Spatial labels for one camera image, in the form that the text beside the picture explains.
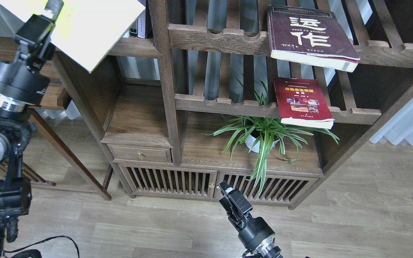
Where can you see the wooden side table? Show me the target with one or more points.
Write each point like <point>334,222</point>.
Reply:
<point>56,98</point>

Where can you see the lilac upright book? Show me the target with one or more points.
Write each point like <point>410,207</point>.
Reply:
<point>144,24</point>

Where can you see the white plant pot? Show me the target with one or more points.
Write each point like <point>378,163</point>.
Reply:
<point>255,140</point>

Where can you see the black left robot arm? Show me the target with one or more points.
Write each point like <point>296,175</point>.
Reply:
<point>15,189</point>

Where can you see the yellow green book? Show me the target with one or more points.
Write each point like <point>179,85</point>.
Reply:
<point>85,30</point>

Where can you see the dark maroon large book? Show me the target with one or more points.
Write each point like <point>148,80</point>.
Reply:
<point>310,36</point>

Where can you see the dark grey upright book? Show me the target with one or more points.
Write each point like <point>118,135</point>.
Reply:
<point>133,29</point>

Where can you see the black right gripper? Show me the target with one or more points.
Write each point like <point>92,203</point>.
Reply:
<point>254,233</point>

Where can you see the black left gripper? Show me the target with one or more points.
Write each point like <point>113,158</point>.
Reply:
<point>21,79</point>

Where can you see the wooden bookshelf unit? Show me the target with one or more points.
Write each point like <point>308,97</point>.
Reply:
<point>163,95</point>

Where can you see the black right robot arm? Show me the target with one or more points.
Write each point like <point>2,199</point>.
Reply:
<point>254,233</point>

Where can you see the red paperback book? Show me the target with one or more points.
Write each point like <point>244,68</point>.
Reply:
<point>301,102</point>

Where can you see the white upright book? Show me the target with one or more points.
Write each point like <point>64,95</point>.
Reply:
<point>126,34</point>

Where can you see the green spider plant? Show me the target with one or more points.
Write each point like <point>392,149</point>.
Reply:
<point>291,140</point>

